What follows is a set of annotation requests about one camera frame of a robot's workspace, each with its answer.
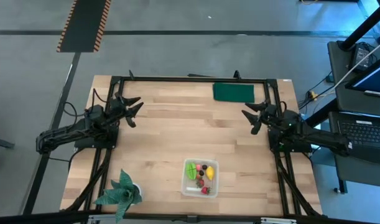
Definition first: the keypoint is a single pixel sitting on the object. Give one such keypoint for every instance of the yellow toy lemon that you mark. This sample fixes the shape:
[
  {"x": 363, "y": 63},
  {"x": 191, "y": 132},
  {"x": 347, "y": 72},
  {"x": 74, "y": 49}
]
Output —
[{"x": 210, "y": 173}]

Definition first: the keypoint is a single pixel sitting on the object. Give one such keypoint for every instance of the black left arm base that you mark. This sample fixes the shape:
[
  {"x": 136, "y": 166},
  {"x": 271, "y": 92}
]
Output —
[{"x": 93, "y": 144}]

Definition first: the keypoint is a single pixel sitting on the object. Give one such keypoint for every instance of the black power adapter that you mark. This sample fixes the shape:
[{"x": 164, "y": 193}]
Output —
[{"x": 359, "y": 52}]

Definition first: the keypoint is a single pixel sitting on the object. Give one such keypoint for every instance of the white plant pot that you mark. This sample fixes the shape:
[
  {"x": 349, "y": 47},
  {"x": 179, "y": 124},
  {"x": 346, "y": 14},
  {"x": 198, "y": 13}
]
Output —
[{"x": 140, "y": 189}]

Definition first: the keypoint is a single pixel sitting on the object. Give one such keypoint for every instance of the green artificial plant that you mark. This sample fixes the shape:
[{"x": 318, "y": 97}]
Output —
[{"x": 121, "y": 194}]

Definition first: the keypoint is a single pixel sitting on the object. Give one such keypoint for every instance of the black computer monitor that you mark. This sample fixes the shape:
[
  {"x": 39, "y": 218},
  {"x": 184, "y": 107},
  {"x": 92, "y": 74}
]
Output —
[{"x": 376, "y": 77}]

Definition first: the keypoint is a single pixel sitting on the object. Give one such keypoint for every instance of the red toy strawberry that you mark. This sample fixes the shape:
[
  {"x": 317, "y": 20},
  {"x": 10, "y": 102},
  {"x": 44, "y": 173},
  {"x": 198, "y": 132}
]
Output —
[
  {"x": 201, "y": 182},
  {"x": 205, "y": 190}
]

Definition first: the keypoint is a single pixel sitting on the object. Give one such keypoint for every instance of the dark green folded cloth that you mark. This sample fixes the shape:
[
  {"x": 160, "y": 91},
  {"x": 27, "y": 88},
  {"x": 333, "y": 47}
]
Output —
[{"x": 233, "y": 92}]

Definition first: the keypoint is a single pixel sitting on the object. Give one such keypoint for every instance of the grey floor object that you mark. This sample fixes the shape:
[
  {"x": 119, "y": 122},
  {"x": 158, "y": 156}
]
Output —
[{"x": 0, "y": 142}]

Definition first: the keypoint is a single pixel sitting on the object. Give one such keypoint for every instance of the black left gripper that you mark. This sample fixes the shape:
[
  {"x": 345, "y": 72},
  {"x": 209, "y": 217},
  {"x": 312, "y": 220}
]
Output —
[{"x": 118, "y": 109}]

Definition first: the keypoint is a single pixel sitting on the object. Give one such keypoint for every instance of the black orange striped floor mat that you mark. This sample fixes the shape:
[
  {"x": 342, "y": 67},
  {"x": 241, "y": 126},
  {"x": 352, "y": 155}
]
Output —
[{"x": 84, "y": 25}]

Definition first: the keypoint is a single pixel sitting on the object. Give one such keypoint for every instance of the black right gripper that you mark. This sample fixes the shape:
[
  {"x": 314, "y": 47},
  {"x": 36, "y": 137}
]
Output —
[{"x": 270, "y": 116}]

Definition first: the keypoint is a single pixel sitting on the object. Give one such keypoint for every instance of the dark grey side table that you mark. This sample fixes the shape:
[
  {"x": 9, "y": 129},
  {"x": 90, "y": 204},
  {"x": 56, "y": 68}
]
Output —
[{"x": 337, "y": 68}]

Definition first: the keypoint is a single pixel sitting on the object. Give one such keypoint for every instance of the bright green toy leaf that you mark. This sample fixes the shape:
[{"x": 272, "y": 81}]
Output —
[{"x": 191, "y": 171}]

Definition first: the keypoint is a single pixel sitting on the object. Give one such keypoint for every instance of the black laptop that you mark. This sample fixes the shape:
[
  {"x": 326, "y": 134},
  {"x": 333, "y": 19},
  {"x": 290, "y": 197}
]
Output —
[{"x": 364, "y": 137}]

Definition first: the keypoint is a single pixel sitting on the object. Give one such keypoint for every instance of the black horizontal beam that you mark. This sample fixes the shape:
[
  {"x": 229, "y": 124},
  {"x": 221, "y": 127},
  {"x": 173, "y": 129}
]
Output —
[{"x": 37, "y": 217}]

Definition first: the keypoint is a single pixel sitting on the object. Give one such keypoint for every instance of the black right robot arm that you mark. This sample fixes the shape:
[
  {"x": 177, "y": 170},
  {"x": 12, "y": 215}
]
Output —
[{"x": 317, "y": 137}]

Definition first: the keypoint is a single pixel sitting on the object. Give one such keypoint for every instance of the black diagonal pole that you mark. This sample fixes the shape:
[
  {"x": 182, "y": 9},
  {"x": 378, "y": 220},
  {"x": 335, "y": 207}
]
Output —
[{"x": 364, "y": 26}]

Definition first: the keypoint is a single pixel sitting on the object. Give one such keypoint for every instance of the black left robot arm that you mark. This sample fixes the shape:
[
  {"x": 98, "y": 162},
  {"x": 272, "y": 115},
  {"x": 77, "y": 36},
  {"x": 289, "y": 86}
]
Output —
[{"x": 68, "y": 135}]

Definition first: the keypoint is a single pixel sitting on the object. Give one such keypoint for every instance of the yellow plug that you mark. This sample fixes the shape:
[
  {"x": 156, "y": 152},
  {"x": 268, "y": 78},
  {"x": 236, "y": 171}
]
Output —
[{"x": 314, "y": 94}]

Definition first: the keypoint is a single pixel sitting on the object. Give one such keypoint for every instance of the black aluminium table frame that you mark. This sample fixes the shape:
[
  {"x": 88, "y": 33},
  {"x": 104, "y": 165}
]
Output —
[{"x": 192, "y": 79}]

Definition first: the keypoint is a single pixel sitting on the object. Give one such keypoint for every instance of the clear plastic tupperware container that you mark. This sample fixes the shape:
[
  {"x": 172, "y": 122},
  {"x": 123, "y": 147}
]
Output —
[{"x": 188, "y": 188}]

